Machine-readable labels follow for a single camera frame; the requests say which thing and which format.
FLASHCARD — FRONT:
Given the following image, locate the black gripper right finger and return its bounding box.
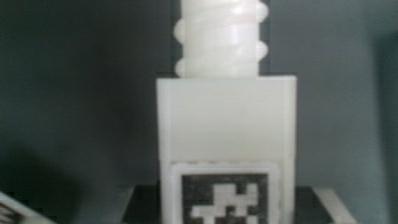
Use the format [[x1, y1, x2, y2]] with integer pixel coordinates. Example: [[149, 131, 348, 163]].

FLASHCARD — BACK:
[[293, 185, 360, 224]]

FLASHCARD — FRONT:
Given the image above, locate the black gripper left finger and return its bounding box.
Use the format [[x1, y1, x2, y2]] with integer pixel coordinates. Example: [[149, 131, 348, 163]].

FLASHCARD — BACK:
[[94, 184, 163, 224]]

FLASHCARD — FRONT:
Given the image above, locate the white table leg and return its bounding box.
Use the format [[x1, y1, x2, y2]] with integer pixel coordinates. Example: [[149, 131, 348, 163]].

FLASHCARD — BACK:
[[156, 0, 296, 224]]

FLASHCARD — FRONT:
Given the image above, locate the white square tabletop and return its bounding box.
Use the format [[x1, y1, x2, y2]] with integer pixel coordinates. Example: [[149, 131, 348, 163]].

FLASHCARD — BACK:
[[0, 192, 56, 224]]

